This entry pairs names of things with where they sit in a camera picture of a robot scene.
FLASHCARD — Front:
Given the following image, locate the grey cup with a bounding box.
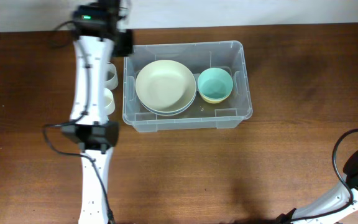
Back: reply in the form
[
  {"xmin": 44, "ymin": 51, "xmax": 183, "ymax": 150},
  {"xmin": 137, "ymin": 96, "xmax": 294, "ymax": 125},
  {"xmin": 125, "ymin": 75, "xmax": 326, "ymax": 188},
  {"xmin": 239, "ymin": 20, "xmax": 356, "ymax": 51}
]
[{"xmin": 105, "ymin": 62, "xmax": 119, "ymax": 90}]

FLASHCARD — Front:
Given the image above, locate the beige plate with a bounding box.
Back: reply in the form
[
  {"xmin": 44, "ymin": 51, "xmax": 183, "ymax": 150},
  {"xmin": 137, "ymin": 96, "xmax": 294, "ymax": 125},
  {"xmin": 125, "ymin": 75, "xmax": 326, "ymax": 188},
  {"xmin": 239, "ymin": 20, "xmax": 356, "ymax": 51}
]
[{"xmin": 135, "ymin": 60, "xmax": 196, "ymax": 114}]

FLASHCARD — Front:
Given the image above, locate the mint green bowl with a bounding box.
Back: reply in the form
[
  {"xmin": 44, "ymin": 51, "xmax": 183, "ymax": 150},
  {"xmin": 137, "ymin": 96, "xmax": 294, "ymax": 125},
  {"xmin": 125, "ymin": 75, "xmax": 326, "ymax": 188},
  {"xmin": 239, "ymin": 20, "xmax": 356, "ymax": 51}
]
[{"xmin": 197, "ymin": 68, "xmax": 234, "ymax": 99}]

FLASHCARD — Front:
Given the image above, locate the yellow bowl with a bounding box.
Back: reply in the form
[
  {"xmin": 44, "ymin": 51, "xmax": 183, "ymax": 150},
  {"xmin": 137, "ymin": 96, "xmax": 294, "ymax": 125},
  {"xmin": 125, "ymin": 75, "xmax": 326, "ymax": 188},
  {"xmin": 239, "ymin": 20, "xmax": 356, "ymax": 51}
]
[{"xmin": 201, "ymin": 95, "xmax": 228, "ymax": 104}]

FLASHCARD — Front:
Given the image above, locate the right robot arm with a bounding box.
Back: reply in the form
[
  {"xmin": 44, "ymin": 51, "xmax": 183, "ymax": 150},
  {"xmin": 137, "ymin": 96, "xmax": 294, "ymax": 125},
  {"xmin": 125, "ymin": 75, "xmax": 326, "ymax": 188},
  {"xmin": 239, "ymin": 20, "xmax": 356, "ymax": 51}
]
[{"xmin": 275, "ymin": 128, "xmax": 358, "ymax": 224}]

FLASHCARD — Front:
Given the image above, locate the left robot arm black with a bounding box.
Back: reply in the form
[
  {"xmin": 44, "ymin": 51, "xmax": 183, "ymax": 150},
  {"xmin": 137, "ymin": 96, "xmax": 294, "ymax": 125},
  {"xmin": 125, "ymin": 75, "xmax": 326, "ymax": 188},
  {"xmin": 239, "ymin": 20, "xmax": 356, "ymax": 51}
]
[{"xmin": 61, "ymin": 0, "xmax": 133, "ymax": 223}]

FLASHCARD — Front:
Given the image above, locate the clear plastic storage container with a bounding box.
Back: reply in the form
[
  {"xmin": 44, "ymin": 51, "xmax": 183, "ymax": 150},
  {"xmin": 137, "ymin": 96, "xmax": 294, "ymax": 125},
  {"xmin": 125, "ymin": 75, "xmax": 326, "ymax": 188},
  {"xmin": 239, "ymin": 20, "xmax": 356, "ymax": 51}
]
[{"xmin": 122, "ymin": 40, "xmax": 253, "ymax": 133}]

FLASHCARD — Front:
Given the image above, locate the cream cup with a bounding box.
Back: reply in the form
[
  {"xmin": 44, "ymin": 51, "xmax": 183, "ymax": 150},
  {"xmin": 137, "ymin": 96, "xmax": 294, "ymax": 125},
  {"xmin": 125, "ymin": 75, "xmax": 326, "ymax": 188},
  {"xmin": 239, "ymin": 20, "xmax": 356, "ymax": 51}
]
[{"xmin": 104, "ymin": 88, "xmax": 116, "ymax": 116}]

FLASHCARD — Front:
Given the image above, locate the right black cable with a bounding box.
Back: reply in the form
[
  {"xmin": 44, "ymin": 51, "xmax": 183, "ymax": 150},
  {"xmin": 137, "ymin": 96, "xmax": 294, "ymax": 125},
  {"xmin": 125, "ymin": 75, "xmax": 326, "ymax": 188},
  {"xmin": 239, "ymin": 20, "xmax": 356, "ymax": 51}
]
[{"xmin": 290, "ymin": 128, "xmax": 358, "ymax": 222}]

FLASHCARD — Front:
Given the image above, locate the black cable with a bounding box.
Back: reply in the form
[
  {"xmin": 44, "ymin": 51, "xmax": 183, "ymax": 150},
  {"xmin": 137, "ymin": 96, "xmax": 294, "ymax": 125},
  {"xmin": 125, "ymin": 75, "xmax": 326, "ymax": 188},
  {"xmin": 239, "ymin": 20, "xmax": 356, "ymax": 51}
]
[
  {"xmin": 42, "ymin": 20, "xmax": 116, "ymax": 224},
  {"xmin": 290, "ymin": 128, "xmax": 358, "ymax": 222}
]

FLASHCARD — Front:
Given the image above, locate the left black cable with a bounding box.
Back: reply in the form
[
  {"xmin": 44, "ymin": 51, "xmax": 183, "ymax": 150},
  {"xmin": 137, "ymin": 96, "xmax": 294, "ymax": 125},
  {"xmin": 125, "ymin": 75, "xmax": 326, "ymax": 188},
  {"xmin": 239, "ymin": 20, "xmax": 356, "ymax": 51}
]
[{"xmin": 42, "ymin": 20, "xmax": 116, "ymax": 224}]

